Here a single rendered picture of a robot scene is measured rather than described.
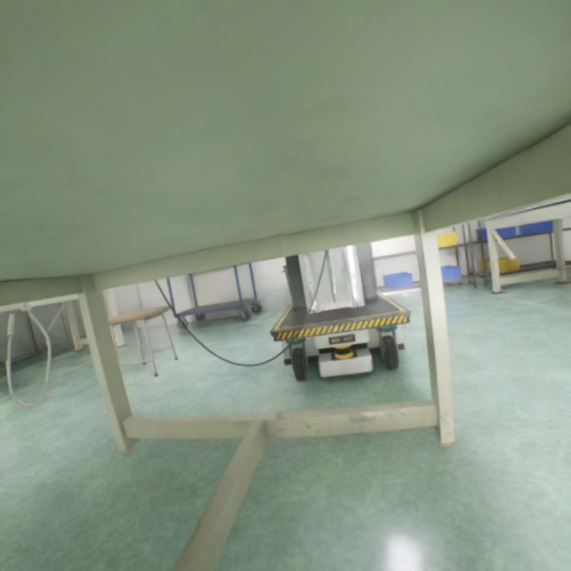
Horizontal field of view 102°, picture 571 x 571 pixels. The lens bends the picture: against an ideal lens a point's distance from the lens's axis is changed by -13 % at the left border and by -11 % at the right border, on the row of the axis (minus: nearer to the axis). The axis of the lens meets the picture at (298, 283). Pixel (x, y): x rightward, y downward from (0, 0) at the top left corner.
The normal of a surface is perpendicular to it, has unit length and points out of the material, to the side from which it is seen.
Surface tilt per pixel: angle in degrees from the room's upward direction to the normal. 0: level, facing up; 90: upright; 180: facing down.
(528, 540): 0
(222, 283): 90
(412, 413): 90
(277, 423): 90
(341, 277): 90
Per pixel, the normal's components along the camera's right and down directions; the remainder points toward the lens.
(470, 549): -0.16, -0.98
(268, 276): -0.15, 0.11
